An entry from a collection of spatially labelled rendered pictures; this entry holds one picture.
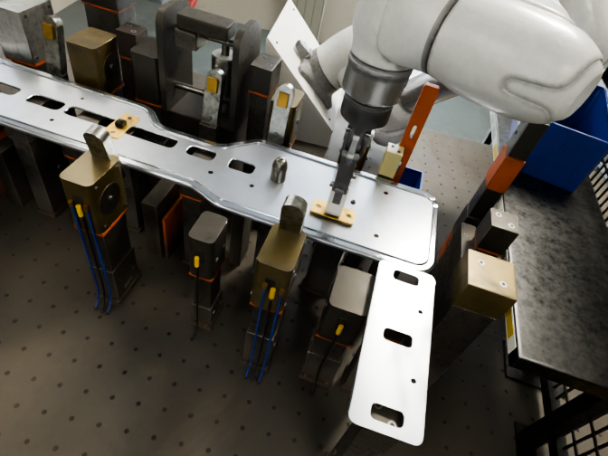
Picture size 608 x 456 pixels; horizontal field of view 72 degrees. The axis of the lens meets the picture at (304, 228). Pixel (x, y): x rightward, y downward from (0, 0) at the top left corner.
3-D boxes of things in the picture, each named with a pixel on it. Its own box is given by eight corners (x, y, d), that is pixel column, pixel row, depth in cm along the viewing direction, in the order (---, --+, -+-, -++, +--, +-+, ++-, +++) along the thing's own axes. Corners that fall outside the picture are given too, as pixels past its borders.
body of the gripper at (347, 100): (391, 115, 58) (372, 167, 65) (398, 89, 64) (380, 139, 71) (339, 99, 59) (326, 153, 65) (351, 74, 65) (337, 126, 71)
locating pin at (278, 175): (267, 185, 84) (270, 159, 79) (271, 176, 86) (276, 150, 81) (281, 191, 84) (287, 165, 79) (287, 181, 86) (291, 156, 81)
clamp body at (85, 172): (85, 308, 90) (41, 186, 65) (118, 268, 98) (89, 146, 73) (113, 318, 90) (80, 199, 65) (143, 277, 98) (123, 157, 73)
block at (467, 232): (403, 344, 97) (460, 264, 76) (408, 303, 106) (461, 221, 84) (416, 348, 97) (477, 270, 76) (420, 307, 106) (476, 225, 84)
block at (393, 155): (342, 262, 111) (386, 150, 85) (345, 252, 114) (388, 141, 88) (355, 266, 111) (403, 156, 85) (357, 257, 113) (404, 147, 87)
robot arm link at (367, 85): (417, 53, 60) (403, 90, 64) (356, 35, 61) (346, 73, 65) (411, 80, 54) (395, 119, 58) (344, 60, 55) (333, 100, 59)
